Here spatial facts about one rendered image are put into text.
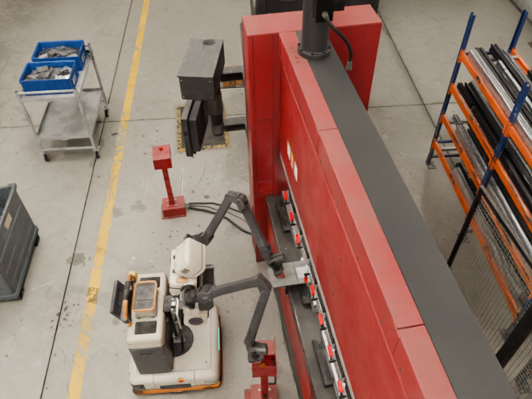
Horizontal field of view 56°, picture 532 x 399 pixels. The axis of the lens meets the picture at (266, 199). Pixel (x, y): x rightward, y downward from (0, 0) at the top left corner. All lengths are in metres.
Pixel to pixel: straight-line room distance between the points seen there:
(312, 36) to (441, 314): 1.68
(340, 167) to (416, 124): 4.20
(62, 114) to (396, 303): 5.04
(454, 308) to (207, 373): 2.40
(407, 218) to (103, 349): 3.05
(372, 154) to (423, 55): 5.49
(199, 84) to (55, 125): 2.91
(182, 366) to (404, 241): 2.37
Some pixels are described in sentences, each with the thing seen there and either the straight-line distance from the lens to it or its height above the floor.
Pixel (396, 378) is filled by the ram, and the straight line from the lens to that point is 1.97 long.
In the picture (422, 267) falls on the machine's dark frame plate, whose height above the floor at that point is 2.30.
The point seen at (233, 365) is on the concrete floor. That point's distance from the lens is 4.22.
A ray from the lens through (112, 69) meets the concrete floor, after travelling 7.50.
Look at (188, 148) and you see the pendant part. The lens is 3.85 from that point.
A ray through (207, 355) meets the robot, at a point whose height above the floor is 0.28.
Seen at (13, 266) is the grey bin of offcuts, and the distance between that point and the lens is 4.85.
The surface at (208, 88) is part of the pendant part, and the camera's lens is 3.51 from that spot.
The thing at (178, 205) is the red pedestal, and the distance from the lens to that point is 5.10.
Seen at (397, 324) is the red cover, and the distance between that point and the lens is 1.79.
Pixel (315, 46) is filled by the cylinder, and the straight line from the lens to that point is 2.91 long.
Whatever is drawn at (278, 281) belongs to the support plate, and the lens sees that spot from 3.39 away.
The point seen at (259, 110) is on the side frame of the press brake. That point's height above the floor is 1.74.
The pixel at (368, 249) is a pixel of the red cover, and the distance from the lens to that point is 1.95.
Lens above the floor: 3.82
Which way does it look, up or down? 47 degrees down
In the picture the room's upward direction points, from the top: 1 degrees counter-clockwise
